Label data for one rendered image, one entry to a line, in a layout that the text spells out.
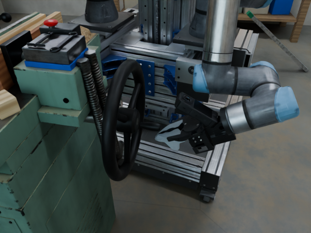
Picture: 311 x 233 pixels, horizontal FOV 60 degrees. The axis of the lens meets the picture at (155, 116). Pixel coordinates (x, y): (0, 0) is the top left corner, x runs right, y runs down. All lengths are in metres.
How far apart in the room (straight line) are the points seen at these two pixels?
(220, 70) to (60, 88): 0.38
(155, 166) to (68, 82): 0.93
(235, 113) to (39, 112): 0.44
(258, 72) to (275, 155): 1.17
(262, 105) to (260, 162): 1.14
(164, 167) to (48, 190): 0.77
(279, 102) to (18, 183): 0.58
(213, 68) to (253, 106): 0.14
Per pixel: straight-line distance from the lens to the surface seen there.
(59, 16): 1.01
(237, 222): 1.47
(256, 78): 0.72
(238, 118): 0.66
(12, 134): 0.58
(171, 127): 0.74
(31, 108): 0.62
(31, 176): 0.66
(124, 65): 0.58
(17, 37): 0.67
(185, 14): 1.31
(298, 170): 1.82
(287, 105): 0.65
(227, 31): 0.69
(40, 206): 0.73
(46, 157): 0.70
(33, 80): 0.61
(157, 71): 1.22
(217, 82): 0.70
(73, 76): 0.56
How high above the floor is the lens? 1.21
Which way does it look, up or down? 38 degrees down
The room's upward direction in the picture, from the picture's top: straight up
